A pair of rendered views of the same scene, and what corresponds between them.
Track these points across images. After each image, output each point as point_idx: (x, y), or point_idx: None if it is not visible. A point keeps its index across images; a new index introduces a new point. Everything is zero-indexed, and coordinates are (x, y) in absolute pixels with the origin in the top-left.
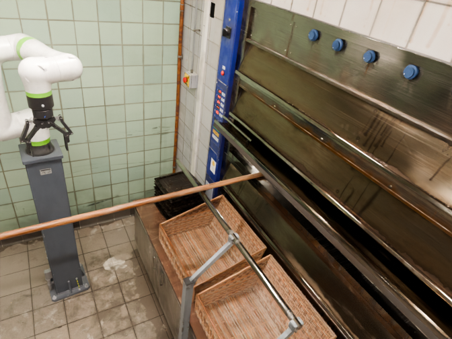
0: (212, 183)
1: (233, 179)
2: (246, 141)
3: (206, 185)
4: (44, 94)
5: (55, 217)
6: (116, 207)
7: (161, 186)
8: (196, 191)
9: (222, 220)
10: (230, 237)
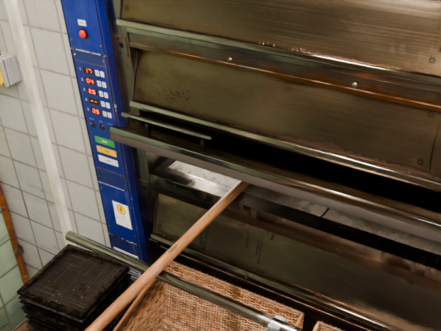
0: (172, 246)
1: (202, 222)
2: (201, 143)
3: (164, 256)
4: None
5: None
6: None
7: (41, 301)
8: (154, 276)
9: (237, 305)
10: (273, 328)
